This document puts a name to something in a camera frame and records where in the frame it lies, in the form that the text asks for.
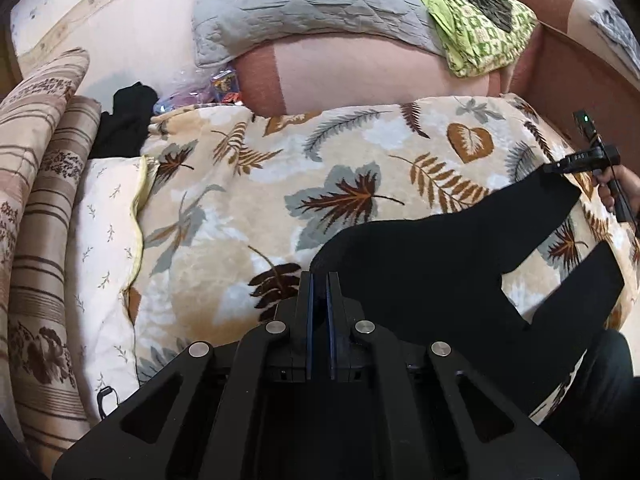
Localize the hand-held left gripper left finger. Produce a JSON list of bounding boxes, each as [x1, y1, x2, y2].
[[52, 271, 321, 480]]

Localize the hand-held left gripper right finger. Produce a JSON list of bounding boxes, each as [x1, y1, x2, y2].
[[326, 271, 582, 480]]

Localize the black pants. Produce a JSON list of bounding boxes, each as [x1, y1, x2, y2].
[[309, 172, 626, 403]]

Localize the person's right hand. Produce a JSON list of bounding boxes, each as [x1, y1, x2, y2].
[[592, 162, 640, 217]]

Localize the grey crumpled cloth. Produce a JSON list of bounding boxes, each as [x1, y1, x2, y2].
[[589, 6, 640, 57]]

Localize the leaf print blanket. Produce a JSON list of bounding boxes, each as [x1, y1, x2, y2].
[[122, 92, 640, 426]]

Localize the green patterned blanket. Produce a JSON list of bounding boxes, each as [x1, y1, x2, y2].
[[390, 0, 539, 79]]

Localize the dark crumpled cloth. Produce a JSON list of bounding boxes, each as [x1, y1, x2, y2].
[[415, 0, 516, 34]]

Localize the pink and brown sofa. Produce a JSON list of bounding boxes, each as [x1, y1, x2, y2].
[[232, 0, 640, 161]]

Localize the white floral sheet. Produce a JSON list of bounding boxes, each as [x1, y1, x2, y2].
[[65, 155, 161, 423]]

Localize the person's black trouser leg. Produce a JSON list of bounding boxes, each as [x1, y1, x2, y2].
[[541, 329, 640, 480]]

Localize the colourful packet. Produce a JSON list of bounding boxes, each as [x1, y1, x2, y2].
[[210, 69, 242, 107]]

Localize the clear plastic bag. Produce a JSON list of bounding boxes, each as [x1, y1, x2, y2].
[[152, 67, 216, 115]]

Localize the striped floral cushion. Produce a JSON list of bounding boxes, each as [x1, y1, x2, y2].
[[0, 47, 92, 321], [7, 95, 103, 463]]

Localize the black cloth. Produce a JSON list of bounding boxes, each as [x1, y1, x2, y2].
[[90, 82, 161, 161]]

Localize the grey quilted blanket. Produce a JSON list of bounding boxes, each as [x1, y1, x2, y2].
[[192, 0, 447, 69]]

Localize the black strap loop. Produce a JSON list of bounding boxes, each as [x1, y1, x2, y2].
[[96, 386, 119, 420]]

